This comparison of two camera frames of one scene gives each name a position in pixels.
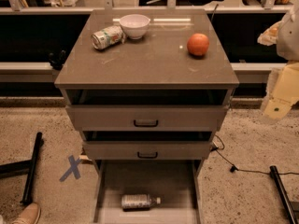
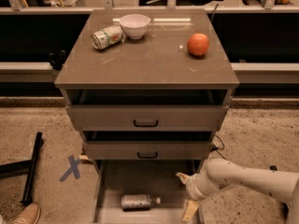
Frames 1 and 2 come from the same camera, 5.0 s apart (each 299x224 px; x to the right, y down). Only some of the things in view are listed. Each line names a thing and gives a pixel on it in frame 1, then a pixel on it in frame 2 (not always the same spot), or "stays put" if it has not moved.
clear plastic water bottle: (139, 202) stays put
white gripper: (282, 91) → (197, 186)
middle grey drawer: (147, 145) stays put
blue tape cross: (74, 168) stays put
